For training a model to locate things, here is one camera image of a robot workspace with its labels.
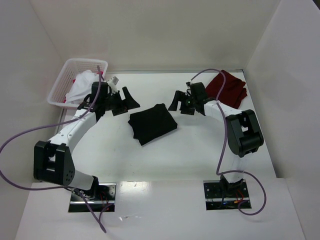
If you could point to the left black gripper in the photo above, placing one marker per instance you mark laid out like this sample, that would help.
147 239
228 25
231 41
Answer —
119 102

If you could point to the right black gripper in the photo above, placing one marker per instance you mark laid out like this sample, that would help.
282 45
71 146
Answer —
183 102

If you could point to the black t shirt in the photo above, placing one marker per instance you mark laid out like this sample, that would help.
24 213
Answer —
151 123

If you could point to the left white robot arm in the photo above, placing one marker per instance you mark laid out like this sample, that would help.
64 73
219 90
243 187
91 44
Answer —
53 161

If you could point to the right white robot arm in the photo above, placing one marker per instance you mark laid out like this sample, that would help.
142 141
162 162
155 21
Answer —
242 132

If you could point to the folded dark red t shirt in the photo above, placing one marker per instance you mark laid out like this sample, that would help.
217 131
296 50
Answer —
233 92

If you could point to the white plastic basket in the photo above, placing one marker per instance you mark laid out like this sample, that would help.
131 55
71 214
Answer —
71 68

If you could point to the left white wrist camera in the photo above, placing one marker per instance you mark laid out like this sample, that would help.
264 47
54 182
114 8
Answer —
113 83

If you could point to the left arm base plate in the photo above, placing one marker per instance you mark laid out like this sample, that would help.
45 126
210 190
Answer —
103 198

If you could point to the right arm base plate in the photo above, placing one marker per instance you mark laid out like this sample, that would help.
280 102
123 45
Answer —
218 199

